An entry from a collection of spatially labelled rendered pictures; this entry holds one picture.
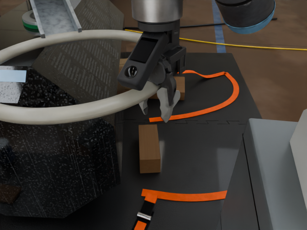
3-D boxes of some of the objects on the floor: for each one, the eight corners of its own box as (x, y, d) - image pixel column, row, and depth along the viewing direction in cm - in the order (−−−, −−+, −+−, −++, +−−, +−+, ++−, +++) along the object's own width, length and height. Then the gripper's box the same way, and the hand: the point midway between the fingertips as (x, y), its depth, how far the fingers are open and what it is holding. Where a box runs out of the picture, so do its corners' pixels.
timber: (160, 172, 157) (160, 159, 149) (140, 173, 156) (139, 159, 148) (156, 137, 180) (156, 123, 172) (139, 138, 179) (138, 124, 172)
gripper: (199, 17, 49) (193, 112, 61) (147, 9, 54) (150, 98, 67) (175, 29, 43) (173, 132, 55) (119, 19, 49) (128, 114, 61)
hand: (153, 115), depth 58 cm, fingers closed on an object, 5 cm apart
